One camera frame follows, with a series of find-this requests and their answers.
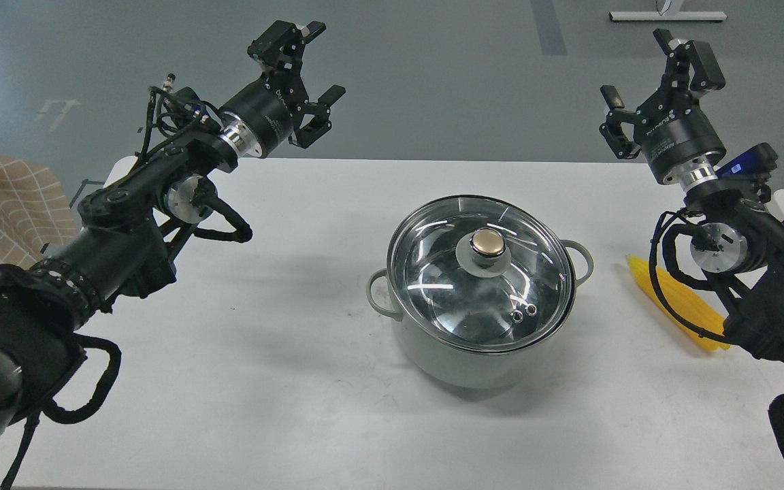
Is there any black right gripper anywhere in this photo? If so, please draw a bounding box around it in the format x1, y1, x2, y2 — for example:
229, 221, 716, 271
598, 29, 727, 185

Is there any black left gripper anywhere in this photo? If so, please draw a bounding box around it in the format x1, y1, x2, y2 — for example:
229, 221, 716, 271
220, 20, 346, 159

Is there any yellow corn cob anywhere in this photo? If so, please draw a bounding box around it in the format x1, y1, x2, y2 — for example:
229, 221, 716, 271
626, 255, 730, 353

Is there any glass pot lid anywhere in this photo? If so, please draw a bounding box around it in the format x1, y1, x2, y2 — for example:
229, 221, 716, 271
387, 195, 594, 353

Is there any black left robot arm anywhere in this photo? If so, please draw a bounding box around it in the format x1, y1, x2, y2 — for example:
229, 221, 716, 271
0, 20, 345, 489

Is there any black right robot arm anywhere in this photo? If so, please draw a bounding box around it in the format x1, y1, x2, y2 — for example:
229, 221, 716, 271
600, 29, 784, 363

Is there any grey steel cooking pot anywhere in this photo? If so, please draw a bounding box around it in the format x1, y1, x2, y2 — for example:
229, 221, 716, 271
366, 195, 594, 390

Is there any white table leg base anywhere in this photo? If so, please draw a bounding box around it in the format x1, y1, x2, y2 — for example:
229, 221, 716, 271
608, 1, 728, 22

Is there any beige checkered cloth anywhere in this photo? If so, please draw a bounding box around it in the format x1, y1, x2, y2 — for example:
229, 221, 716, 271
0, 156, 78, 269

